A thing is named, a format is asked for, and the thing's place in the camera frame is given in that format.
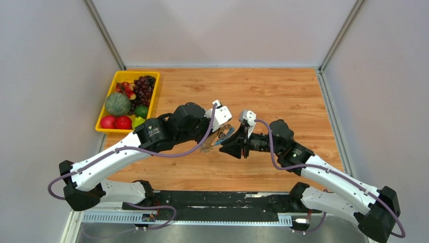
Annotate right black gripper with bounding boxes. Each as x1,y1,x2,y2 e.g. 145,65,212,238
219,123,282,159

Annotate silver crescent key organizer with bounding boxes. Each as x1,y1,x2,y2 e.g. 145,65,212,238
199,124,235,152

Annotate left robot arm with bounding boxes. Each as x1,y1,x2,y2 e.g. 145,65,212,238
48,101,231,211

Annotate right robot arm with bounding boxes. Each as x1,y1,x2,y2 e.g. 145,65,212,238
220,119,406,242

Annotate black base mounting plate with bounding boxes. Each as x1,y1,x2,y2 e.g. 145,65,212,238
139,190,309,222

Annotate green lime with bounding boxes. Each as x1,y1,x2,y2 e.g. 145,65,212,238
134,105,149,119

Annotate dark purple grape bunch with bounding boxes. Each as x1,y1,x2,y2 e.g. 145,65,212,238
127,75,156,114

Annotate red apple right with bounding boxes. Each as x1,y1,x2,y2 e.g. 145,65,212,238
115,116,132,130

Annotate red apple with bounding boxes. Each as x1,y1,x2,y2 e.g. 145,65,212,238
100,115,116,129
115,116,132,130

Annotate small red fruits cluster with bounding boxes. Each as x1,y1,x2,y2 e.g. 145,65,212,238
115,82,137,100

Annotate green melon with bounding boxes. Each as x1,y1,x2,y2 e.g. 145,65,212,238
104,92,132,116

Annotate red apple left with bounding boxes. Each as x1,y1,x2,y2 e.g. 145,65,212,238
100,115,116,129

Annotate yellow plastic fruit tray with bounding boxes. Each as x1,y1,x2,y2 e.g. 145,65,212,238
95,71,160,134

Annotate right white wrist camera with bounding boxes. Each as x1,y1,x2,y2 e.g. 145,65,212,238
239,109,256,138

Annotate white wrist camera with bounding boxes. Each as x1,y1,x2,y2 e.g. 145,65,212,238
239,109,256,138
205,100,232,132

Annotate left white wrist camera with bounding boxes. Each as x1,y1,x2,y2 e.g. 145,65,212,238
205,100,232,132

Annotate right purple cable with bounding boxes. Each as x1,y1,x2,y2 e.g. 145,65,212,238
254,119,406,239

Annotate purple cable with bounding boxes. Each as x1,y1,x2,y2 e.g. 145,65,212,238
47,103,217,231
254,119,406,239

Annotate aluminium frame rail front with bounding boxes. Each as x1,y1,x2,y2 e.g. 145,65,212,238
65,188,377,215

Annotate white slotted cable duct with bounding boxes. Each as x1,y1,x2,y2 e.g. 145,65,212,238
82,213,293,227

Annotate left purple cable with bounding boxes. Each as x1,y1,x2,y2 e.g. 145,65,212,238
47,103,217,231

